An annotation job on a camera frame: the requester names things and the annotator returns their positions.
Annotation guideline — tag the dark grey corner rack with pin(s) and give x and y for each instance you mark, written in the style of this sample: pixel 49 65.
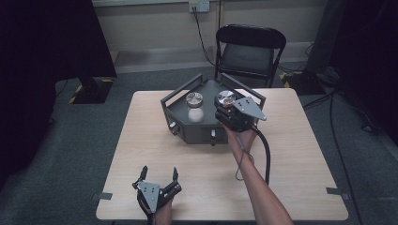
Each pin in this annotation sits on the dark grey corner rack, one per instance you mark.
pixel 203 125

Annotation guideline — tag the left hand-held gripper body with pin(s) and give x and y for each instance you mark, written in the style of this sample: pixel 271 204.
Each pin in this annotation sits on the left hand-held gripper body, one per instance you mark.
pixel 151 192

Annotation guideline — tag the white wall socket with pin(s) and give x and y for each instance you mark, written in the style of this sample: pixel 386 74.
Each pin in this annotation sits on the white wall socket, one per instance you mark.
pixel 199 5

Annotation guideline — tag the black stand base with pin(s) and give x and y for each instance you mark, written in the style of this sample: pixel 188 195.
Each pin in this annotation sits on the black stand base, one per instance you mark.
pixel 302 82
pixel 94 90

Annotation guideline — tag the glass jar with orange powder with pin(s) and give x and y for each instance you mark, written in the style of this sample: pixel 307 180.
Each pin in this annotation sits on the glass jar with orange powder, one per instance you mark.
pixel 226 98

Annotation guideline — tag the glass jar with white powder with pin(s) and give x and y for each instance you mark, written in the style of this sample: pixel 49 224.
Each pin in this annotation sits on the glass jar with white powder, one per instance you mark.
pixel 194 108

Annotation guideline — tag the black folding chair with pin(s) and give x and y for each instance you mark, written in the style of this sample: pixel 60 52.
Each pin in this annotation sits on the black folding chair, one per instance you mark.
pixel 250 53

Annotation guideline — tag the dark curtain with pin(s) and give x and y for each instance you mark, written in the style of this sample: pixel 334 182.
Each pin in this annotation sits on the dark curtain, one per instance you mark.
pixel 47 62
pixel 369 62

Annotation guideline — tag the grey upright panel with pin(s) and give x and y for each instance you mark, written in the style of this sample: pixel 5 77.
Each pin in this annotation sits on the grey upright panel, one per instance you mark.
pixel 324 34

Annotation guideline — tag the grey tape strip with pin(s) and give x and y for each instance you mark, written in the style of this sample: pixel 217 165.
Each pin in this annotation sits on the grey tape strip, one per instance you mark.
pixel 336 191
pixel 105 196

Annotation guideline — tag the person's left hand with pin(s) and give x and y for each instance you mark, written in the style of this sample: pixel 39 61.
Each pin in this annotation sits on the person's left hand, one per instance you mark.
pixel 164 214

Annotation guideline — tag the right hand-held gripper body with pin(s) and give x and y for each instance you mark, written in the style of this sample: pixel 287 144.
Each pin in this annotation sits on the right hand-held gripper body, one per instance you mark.
pixel 242 115

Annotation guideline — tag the person's right hand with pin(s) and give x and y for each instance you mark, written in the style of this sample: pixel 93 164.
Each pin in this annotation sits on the person's right hand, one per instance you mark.
pixel 242 140

